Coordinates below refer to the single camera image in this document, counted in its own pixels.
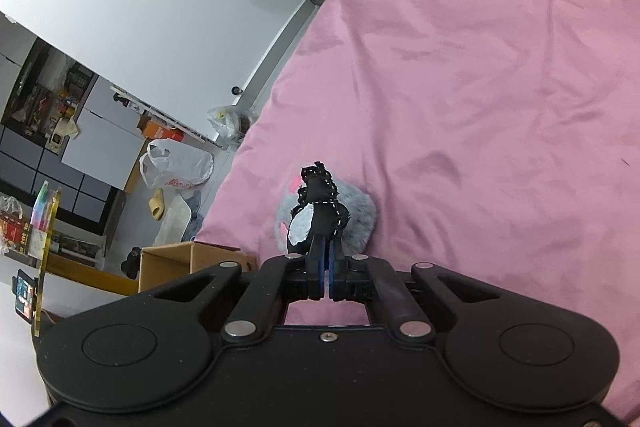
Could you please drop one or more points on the grey pink plush toy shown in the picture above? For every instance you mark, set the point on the grey pink plush toy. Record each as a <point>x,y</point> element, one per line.
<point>357,214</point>

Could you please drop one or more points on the clear plastic bag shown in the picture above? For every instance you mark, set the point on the clear plastic bag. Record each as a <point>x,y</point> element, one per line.
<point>227,124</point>

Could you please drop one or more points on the red snack bag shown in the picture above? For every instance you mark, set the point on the red snack bag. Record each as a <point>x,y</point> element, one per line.
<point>14,227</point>

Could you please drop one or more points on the mounted phone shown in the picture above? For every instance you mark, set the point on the mounted phone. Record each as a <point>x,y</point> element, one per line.
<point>25,296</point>

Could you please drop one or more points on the white plastic shopping bag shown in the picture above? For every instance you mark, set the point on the white plastic shopping bag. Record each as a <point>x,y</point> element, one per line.
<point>175,167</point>

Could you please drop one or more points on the dark shelf cabinet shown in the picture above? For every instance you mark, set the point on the dark shelf cabinet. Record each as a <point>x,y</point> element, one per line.
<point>45,97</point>

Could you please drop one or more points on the white floor mat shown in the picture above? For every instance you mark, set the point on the white floor mat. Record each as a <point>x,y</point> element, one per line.
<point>172,222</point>

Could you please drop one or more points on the white cabinet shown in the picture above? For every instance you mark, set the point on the white cabinet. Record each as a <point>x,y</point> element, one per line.
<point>100,142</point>

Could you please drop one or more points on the round table yellow edge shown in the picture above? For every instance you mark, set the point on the round table yellow edge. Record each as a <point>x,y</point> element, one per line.
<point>90,274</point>

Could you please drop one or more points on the yellow slipper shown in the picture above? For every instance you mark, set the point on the yellow slipper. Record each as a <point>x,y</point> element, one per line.
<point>156,206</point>

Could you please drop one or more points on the brown cardboard box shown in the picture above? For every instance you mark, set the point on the brown cardboard box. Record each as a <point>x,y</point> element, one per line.
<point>170,264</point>

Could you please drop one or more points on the orange cardboard box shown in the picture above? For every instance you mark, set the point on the orange cardboard box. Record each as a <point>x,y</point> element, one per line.
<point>162,131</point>

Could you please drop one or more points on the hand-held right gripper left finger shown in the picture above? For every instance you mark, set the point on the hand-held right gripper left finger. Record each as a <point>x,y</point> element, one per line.
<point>316,282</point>

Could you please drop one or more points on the stack of colourful folders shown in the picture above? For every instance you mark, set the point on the stack of colourful folders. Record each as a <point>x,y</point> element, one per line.
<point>44,217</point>

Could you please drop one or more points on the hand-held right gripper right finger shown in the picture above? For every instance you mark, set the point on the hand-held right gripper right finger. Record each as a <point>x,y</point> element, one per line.
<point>336,282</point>

